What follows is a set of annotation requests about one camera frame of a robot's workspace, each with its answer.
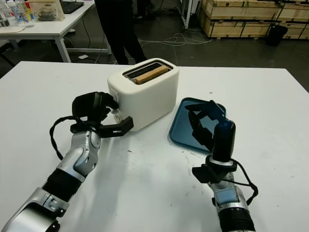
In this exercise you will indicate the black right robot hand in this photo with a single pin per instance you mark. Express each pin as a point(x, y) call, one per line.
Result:
point(223, 142)

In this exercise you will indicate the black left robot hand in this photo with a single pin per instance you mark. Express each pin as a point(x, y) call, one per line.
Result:
point(89, 106)

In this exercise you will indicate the white two-slot toaster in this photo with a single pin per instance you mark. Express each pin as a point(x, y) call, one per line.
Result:
point(149, 104)

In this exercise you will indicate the brown bread slice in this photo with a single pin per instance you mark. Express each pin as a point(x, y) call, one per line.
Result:
point(150, 74)

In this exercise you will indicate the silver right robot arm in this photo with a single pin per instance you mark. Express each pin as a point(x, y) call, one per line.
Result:
point(231, 205)

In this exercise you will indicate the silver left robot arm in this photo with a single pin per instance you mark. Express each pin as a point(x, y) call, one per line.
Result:
point(72, 159)

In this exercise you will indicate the dark blue plastic tray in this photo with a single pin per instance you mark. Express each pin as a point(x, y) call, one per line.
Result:
point(179, 130)

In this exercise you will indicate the small white floor sheet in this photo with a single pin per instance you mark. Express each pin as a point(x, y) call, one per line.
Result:
point(83, 56)

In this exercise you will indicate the person in dark clothes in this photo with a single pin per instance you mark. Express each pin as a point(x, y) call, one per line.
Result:
point(113, 29)

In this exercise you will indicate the white office table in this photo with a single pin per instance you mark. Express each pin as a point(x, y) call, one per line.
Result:
point(48, 29)

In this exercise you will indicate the black laptop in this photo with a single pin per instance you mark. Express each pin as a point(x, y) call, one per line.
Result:
point(72, 7)

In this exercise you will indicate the clear plastic bag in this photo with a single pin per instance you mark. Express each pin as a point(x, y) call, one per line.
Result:
point(49, 10)

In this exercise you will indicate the clear bottle yellow label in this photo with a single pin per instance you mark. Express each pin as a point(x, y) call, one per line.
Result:
point(29, 14)

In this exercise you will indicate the clear bottle blue label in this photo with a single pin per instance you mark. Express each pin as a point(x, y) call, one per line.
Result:
point(17, 12)

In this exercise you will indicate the black waste bin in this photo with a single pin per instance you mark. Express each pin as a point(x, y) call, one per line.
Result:
point(276, 36)

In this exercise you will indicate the wooden shipping crate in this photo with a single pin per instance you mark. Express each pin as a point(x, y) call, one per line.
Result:
point(297, 17)
point(236, 17)

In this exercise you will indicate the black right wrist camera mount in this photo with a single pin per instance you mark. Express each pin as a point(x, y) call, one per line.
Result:
point(205, 174)

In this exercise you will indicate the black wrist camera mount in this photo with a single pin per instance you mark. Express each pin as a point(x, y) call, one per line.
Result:
point(120, 128)
point(205, 174)

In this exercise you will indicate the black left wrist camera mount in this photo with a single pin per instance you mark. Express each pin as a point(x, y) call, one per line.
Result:
point(120, 128)

